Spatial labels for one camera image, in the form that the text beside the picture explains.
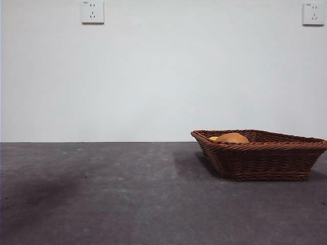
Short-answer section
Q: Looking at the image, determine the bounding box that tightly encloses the brown potato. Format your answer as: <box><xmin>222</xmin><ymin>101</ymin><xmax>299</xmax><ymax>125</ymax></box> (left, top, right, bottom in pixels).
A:
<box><xmin>214</xmin><ymin>132</ymin><xmax>250</xmax><ymax>144</ymax></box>

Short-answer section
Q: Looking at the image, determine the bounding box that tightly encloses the brown wicker basket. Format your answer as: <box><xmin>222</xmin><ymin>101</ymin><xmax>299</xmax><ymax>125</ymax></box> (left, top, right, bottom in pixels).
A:
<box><xmin>191</xmin><ymin>129</ymin><xmax>327</xmax><ymax>182</ymax></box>

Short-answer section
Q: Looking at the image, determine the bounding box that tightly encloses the white wall socket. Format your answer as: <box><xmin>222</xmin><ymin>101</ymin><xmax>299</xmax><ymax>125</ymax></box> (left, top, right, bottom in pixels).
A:
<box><xmin>302</xmin><ymin>2</ymin><xmax>327</xmax><ymax>27</ymax></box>
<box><xmin>81</xmin><ymin>0</ymin><xmax>105</xmax><ymax>25</ymax></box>

